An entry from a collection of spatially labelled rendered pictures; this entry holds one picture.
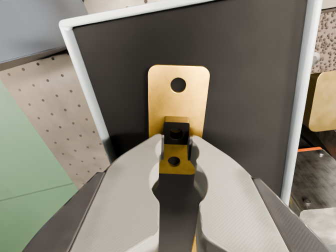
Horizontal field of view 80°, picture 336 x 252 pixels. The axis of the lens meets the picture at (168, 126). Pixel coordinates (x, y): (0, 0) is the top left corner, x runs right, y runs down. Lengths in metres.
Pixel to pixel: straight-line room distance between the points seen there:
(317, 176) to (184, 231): 0.23
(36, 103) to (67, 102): 0.10
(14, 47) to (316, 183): 0.45
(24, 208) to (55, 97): 1.85
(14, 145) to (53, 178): 0.40
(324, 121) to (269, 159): 0.13
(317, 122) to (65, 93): 0.63
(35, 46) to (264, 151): 0.33
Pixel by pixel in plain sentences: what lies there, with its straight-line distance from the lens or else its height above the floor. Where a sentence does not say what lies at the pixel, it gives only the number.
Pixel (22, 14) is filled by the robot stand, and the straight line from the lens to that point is 0.39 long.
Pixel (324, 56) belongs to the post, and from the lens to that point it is 0.23.
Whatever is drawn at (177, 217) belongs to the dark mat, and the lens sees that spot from 0.21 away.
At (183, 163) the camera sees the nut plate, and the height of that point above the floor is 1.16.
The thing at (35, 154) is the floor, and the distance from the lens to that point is 1.94.
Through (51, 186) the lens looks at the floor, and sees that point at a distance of 2.11.
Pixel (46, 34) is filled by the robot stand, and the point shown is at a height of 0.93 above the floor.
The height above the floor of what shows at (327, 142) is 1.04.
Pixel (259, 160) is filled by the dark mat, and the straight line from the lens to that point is 0.17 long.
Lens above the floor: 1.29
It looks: 62 degrees down
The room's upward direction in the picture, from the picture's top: 177 degrees counter-clockwise
